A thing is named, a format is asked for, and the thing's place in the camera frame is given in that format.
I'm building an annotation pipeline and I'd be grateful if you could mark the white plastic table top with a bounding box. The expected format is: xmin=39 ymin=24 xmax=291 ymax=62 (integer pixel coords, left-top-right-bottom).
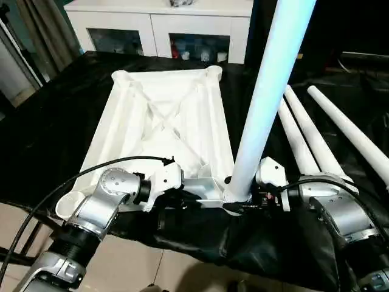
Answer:
xmin=56 ymin=66 xmax=253 ymax=221

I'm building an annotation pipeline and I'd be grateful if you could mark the white glass-door cabinet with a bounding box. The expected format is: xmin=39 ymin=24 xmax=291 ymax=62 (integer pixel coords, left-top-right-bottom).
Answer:
xmin=64 ymin=0 xmax=255 ymax=64

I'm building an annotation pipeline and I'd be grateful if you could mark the grey window curtain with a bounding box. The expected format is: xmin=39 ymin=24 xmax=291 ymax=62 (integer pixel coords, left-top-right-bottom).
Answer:
xmin=13 ymin=0 xmax=83 ymax=77

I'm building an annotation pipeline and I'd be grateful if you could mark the white plastic table leg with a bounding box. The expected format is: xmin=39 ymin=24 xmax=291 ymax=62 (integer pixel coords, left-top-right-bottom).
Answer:
xmin=223 ymin=0 xmax=318 ymax=207
xmin=307 ymin=85 xmax=389 ymax=190
xmin=284 ymin=85 xmax=359 ymax=195
xmin=277 ymin=97 xmax=322 ymax=177

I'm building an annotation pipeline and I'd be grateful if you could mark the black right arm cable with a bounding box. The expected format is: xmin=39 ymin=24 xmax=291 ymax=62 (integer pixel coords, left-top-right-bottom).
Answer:
xmin=277 ymin=175 xmax=389 ymax=244

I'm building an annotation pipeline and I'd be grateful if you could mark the black work mat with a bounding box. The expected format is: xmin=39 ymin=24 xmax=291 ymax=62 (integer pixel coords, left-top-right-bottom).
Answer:
xmin=0 ymin=51 xmax=389 ymax=292

